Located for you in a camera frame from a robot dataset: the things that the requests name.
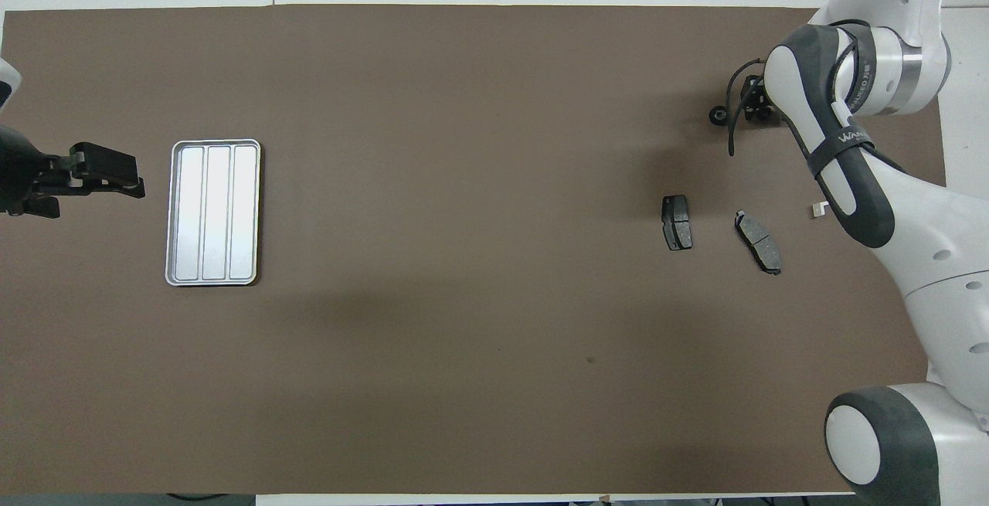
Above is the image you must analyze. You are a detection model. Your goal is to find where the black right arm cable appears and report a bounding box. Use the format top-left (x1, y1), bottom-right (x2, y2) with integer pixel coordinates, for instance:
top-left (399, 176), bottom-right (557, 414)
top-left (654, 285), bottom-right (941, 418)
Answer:
top-left (726, 19), bottom-right (874, 158)

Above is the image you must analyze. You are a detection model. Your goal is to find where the brown table mat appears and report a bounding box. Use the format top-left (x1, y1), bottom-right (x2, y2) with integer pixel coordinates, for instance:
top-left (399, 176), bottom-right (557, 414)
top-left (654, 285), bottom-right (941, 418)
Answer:
top-left (0, 4), bottom-right (950, 495)

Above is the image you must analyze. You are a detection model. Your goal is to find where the silver metal tray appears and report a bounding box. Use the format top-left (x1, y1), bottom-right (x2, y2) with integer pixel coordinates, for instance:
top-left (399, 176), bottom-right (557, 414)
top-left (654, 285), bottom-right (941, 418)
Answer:
top-left (165, 139), bottom-right (262, 287)

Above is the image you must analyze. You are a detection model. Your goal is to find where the rectangular dark brake pad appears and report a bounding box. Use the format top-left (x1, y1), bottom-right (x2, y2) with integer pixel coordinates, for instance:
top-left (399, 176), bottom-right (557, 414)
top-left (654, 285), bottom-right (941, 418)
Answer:
top-left (661, 195), bottom-right (694, 252)

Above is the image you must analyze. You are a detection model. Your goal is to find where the curved dark brake pad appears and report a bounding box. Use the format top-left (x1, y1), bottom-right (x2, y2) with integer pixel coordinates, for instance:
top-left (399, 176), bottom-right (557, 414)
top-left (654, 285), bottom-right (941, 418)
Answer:
top-left (734, 211), bottom-right (783, 276)

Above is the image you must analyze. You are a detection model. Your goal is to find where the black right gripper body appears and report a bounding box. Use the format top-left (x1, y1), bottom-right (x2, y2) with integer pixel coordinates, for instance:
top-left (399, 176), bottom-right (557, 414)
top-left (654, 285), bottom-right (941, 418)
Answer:
top-left (740, 77), bottom-right (778, 125)

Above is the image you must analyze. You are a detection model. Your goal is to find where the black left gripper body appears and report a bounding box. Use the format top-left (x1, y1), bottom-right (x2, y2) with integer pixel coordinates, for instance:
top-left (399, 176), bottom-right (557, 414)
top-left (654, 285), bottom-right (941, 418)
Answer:
top-left (0, 126), bottom-right (81, 219)

